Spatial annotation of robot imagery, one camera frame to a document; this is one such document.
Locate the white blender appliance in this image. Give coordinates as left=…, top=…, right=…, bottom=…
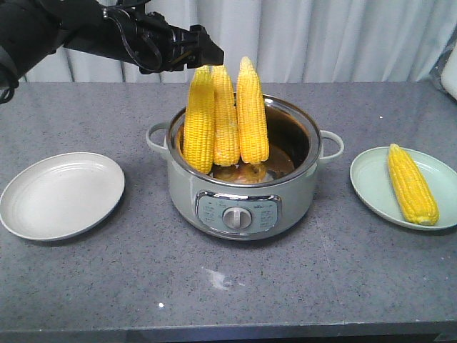
left=430, top=43, right=457, bottom=99

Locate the green round plate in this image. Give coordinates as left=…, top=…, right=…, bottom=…
left=350, top=146, right=456, bottom=231

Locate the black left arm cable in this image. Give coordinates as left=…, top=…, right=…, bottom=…
left=0, top=64, right=21, bottom=105

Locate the grey curtain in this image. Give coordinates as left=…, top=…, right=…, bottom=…
left=17, top=0, right=457, bottom=84

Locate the beige round plate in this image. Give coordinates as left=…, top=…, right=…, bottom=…
left=1, top=152, right=125, bottom=242

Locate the yellow corn cob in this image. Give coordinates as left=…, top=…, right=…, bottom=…
left=236, top=56, right=269, bottom=164
left=387, top=144, right=440, bottom=226
left=212, top=65, right=240, bottom=166
left=183, top=66, right=215, bottom=174

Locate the green electric cooking pot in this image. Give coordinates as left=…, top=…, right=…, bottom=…
left=146, top=95, right=344, bottom=241

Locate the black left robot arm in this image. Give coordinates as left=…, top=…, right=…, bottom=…
left=1, top=1, right=224, bottom=91

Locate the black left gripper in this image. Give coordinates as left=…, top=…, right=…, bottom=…
left=103, top=6, right=224, bottom=74

